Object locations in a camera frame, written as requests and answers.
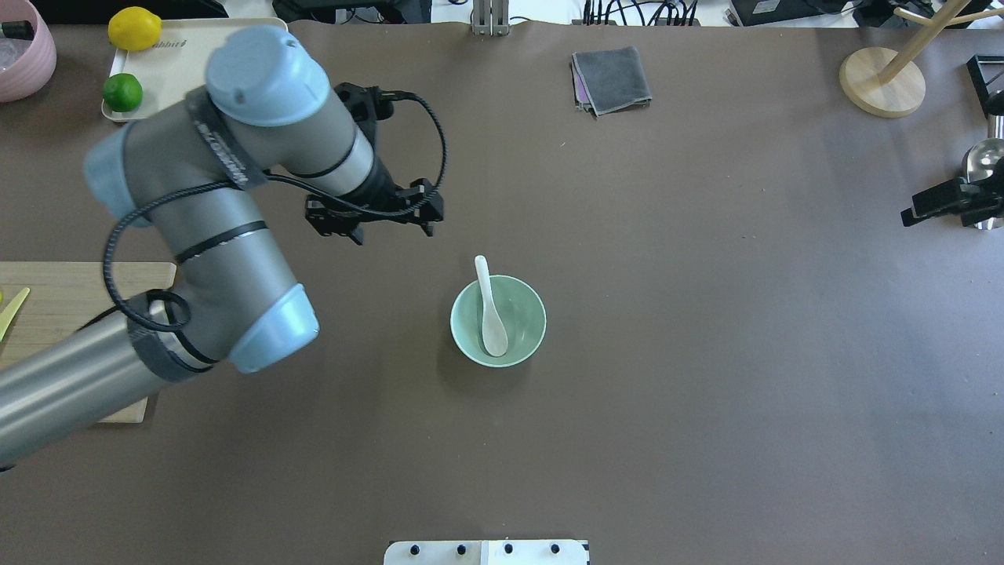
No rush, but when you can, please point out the green lime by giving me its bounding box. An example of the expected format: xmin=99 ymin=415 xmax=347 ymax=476
xmin=101 ymin=74 xmax=144 ymax=112

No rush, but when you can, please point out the yellow lemon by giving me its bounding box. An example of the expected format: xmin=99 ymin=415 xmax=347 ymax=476
xmin=107 ymin=6 xmax=164 ymax=53

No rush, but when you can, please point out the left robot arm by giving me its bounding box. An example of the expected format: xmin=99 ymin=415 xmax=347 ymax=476
xmin=2 ymin=25 xmax=447 ymax=471

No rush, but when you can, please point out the wooden cutting board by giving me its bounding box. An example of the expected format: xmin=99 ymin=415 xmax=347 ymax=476
xmin=1 ymin=261 xmax=176 ymax=425

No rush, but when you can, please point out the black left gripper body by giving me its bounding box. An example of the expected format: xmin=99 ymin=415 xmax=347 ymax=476
xmin=304 ymin=179 xmax=445 ymax=246

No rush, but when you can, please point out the green ceramic bowl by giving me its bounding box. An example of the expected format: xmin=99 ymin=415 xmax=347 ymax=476
xmin=449 ymin=275 xmax=547 ymax=368

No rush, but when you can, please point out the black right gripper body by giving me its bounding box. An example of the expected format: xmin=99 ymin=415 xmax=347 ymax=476
xmin=900 ymin=174 xmax=1003 ymax=230

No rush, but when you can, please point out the yellow plastic knife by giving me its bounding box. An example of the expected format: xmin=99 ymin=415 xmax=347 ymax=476
xmin=0 ymin=287 xmax=30 ymax=342

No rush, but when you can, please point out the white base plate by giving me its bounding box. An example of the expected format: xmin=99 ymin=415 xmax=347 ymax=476
xmin=383 ymin=538 xmax=591 ymax=564

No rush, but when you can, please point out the grey folded cloth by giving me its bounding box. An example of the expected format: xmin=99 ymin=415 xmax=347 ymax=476
xmin=569 ymin=46 xmax=653 ymax=117

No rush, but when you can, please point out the white ceramic spoon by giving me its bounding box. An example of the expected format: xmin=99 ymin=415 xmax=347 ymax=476
xmin=474 ymin=255 xmax=508 ymax=357

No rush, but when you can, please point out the pink bowl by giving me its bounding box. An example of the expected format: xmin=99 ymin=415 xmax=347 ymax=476
xmin=1 ymin=1 xmax=56 ymax=104

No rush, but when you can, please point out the metal scoop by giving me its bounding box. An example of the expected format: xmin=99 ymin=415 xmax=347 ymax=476
xmin=964 ymin=114 xmax=1003 ymax=184

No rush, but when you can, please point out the wooden stand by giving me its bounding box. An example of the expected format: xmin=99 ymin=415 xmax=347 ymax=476
xmin=838 ymin=1 xmax=1003 ymax=118

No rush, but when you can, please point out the aluminium frame post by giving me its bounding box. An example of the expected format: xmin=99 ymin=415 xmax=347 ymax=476
xmin=471 ymin=0 xmax=511 ymax=37

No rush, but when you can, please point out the beige plastic tray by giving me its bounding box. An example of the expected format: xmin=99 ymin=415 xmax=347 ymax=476
xmin=101 ymin=17 xmax=288 ymax=122

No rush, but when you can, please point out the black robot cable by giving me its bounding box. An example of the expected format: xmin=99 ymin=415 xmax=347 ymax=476
xmin=104 ymin=88 xmax=448 ymax=334

